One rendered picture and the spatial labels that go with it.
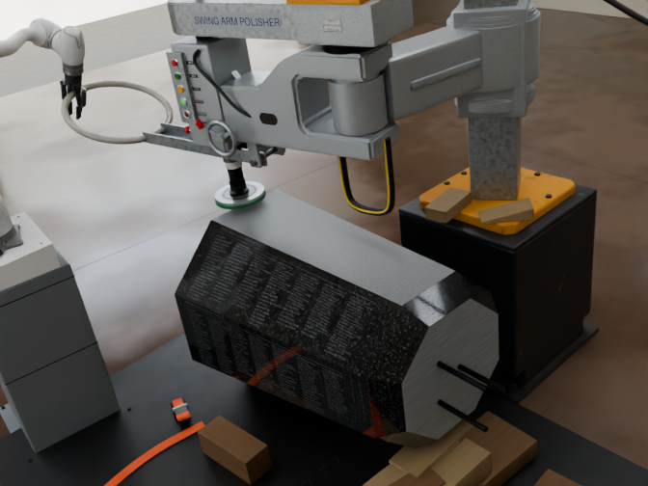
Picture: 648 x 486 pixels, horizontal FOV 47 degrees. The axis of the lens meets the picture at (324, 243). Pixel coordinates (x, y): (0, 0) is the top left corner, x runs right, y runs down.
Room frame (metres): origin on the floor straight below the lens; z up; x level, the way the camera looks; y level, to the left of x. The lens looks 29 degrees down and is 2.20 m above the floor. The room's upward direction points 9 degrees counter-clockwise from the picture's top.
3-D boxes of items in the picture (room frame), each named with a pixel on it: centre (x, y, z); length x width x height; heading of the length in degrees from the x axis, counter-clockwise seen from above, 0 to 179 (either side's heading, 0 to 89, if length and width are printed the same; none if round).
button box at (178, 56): (2.83, 0.45, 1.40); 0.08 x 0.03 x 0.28; 51
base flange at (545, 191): (2.79, -0.75, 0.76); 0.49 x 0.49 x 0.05; 38
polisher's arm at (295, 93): (2.62, 0.03, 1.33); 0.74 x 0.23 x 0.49; 51
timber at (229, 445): (2.24, 0.48, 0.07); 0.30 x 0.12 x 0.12; 43
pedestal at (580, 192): (2.79, -0.75, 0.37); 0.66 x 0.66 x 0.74; 38
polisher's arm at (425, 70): (2.69, -0.58, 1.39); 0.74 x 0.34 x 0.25; 120
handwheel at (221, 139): (2.71, 0.31, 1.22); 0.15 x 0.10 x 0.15; 51
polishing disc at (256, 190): (2.88, 0.32, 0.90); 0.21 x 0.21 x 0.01
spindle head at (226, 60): (2.83, 0.26, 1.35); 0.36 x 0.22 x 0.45; 51
